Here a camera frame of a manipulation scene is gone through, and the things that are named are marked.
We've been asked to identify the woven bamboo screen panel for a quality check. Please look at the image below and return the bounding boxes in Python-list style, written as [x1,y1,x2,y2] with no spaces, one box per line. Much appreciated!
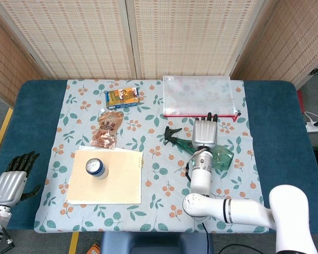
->
[126,0,270,80]
[0,0,137,80]
[0,10,45,105]
[232,0,318,89]

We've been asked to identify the clear red zipper pouch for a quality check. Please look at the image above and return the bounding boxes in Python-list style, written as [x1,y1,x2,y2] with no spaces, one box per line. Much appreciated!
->
[162,75,241,122]

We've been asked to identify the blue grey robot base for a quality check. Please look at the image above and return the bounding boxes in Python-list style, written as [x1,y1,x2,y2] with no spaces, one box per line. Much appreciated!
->
[100,231,210,254]

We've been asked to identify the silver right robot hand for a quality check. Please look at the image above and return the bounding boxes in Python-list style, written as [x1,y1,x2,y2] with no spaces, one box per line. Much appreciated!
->
[191,112,220,150]

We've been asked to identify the beige notebook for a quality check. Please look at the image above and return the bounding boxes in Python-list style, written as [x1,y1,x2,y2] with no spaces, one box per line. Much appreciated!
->
[66,144,145,206]

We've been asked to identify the blue yellow snack box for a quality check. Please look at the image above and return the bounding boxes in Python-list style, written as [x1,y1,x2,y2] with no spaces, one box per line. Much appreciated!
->
[104,86,142,110]

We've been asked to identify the floral tablecloth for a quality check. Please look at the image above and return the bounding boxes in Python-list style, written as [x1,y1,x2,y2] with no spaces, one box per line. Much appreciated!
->
[33,78,270,234]

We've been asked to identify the blue and white can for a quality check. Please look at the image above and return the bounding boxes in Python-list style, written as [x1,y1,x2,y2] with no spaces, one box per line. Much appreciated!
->
[85,158,110,180]

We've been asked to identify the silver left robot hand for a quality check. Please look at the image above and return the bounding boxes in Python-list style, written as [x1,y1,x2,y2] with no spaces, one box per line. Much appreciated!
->
[0,151,42,207]

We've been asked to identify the white power cable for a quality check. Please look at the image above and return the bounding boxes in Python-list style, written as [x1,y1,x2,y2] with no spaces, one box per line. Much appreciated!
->
[304,111,318,123]

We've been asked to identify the green spray bottle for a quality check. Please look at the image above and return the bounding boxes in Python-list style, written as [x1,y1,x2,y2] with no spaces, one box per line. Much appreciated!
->
[163,126,235,170]

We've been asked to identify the black floor cable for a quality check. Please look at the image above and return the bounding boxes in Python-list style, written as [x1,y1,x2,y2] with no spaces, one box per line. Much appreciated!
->
[201,221,278,254]

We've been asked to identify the brown spout pouch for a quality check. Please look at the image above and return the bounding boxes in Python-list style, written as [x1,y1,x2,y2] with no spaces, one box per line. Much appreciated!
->
[90,108,125,150]

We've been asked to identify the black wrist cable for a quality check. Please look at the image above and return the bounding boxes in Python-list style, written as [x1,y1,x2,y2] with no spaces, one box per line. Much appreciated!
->
[184,155,195,184]

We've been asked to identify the teal table cover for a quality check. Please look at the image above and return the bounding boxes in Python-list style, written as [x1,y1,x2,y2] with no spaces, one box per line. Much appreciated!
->
[0,80,318,233]

